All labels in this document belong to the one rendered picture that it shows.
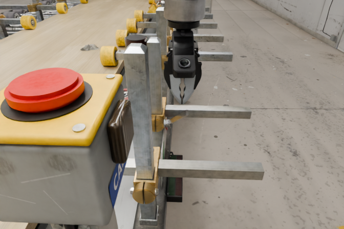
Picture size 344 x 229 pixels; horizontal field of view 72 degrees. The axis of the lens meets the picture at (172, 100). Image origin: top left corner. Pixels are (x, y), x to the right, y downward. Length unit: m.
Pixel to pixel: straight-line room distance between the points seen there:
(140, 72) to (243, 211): 1.32
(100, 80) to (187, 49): 0.36
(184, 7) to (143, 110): 0.22
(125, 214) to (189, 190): 0.88
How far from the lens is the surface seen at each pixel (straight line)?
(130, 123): 0.15
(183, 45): 0.51
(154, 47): 0.65
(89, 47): 1.26
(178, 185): 0.76
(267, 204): 1.68
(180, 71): 0.47
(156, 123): 0.73
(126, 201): 0.84
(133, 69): 0.40
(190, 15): 0.51
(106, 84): 0.16
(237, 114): 0.81
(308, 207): 1.77
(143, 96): 0.42
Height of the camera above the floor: 1.29
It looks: 31 degrees down
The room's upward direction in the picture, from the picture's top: straight up
